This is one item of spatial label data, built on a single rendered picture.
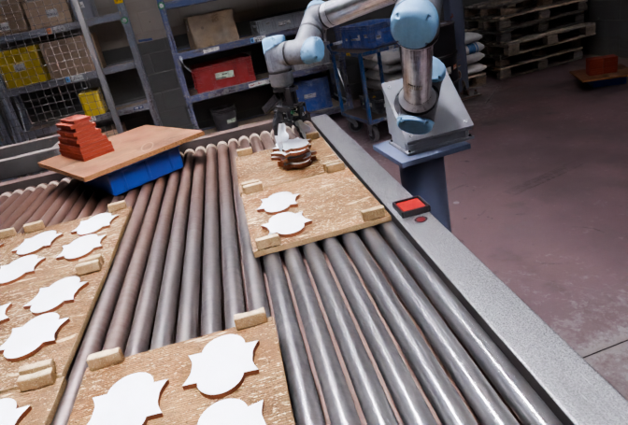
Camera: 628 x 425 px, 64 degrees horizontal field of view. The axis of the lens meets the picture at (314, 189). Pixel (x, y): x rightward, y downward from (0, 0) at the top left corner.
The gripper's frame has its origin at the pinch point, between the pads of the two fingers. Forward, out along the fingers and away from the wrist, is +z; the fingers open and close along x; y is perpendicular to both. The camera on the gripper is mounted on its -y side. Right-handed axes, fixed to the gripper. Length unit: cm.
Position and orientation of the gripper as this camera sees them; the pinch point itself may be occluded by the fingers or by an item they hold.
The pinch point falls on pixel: (292, 143)
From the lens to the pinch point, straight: 172.1
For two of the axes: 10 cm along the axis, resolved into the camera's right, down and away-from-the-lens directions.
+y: 6.8, 1.5, -7.2
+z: 1.9, 9.1, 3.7
